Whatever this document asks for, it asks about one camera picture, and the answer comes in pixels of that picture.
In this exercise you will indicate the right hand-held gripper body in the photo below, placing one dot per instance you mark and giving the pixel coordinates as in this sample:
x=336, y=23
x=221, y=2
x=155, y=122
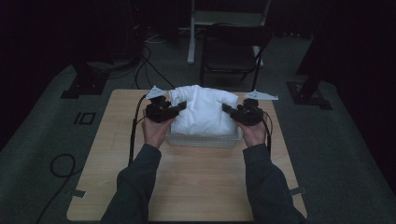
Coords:
x=250, y=113

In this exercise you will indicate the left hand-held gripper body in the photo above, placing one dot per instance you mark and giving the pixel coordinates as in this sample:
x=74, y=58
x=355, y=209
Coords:
x=158, y=110

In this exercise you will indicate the white cloth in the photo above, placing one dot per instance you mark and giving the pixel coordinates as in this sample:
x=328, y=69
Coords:
x=204, y=112

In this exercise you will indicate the white plastic basket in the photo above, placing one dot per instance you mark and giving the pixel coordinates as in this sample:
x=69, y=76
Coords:
x=202, y=141

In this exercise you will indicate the person's right hand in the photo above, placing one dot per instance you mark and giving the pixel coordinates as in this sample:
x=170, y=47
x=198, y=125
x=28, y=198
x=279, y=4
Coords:
x=253, y=135

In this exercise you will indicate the person's left hand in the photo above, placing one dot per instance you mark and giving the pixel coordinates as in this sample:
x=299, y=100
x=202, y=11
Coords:
x=155, y=133

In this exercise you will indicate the black folding chair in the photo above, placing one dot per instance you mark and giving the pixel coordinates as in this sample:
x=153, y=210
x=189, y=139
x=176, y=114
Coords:
x=232, y=53

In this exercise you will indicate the black stand base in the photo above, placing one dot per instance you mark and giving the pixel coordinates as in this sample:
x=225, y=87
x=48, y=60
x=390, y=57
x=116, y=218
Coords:
x=85, y=84
x=308, y=93

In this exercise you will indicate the grey tape strip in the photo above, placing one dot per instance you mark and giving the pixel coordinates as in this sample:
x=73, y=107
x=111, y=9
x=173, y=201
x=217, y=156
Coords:
x=79, y=193
x=298, y=190

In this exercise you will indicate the white desk frame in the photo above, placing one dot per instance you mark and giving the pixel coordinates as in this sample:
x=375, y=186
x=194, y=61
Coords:
x=192, y=37

